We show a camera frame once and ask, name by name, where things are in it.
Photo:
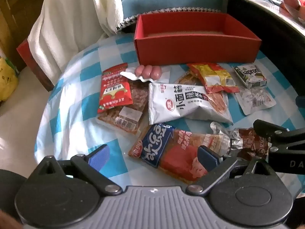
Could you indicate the orange blue snack packet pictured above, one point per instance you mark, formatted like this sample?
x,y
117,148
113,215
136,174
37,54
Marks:
x,y
178,152

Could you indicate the red snack packet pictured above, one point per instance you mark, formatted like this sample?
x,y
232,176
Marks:
x,y
114,88

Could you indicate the orange cartoon snack packet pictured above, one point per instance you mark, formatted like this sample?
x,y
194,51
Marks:
x,y
218,102

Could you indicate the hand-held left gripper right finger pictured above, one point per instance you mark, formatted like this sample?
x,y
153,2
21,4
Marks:
x,y
207,157

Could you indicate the silver white snack packet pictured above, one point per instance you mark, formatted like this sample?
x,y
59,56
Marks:
x,y
255,100

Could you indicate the dark red cardboard box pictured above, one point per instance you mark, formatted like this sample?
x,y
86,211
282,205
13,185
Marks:
x,y
31,62

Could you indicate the brown foil snack packet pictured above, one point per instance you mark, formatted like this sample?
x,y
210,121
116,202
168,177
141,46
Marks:
x,y
247,140

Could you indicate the pink sausage pack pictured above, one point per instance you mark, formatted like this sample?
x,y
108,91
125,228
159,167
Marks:
x,y
147,71

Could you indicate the red yellow gummy packet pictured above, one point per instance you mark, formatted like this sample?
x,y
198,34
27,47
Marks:
x,y
212,76

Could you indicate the blue white checkered tablecloth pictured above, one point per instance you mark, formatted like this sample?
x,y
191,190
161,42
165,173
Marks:
x,y
78,100

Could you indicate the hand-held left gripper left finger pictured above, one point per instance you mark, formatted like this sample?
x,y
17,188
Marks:
x,y
99,153

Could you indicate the yellow bag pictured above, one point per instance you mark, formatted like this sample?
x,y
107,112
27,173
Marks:
x,y
7,81

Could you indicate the clear brown snack packet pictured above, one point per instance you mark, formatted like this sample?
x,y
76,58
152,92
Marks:
x,y
119,120

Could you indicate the wooden cabinet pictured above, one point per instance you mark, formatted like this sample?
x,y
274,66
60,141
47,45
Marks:
x,y
19,9

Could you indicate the white blanket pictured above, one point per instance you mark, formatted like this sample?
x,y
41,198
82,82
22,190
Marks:
x,y
71,28

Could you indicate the green white wafer pack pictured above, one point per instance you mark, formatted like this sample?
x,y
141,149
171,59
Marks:
x,y
250,76

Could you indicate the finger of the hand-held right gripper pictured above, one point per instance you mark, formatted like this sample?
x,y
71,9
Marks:
x,y
300,100
271,130

